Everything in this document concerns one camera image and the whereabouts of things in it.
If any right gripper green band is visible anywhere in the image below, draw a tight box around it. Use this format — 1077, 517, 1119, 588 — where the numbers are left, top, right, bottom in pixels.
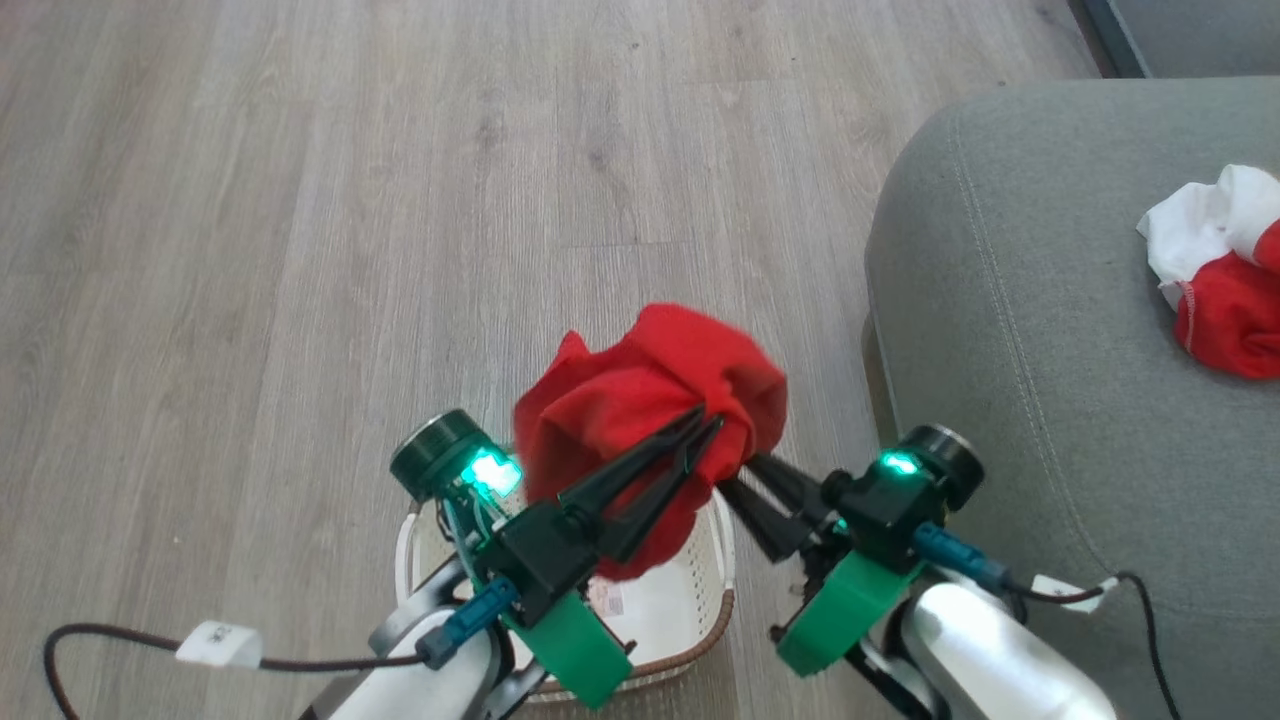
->
716, 454, 942, 677

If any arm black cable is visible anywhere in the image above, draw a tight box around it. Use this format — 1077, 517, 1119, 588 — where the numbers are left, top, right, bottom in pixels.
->
44, 577, 522, 720
911, 521, 1187, 720

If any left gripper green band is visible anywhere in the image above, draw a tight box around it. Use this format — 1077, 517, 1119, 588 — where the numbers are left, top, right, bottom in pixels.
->
479, 406, 724, 710

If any beige laundry basket brown rim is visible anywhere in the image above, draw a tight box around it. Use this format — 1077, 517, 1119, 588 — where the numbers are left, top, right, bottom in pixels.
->
394, 488, 739, 707

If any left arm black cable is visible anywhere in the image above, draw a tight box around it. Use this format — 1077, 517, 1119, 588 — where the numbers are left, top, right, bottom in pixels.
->
44, 577, 522, 720

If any red and white garment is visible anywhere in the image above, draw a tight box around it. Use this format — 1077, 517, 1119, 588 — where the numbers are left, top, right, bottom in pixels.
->
1136, 164, 1280, 382

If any red cloth garment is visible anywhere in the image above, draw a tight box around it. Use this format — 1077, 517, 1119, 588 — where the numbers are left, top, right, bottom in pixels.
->
512, 302, 790, 582

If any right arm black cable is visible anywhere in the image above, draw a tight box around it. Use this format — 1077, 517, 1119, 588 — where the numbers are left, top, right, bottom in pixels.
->
911, 521, 1187, 720

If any white cable label tag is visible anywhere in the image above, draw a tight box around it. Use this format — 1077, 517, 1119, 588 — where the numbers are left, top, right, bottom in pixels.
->
1029, 574, 1118, 614
176, 621, 264, 670

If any grey fabric sofa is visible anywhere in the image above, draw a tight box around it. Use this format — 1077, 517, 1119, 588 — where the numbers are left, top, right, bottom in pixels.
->
863, 77, 1280, 720

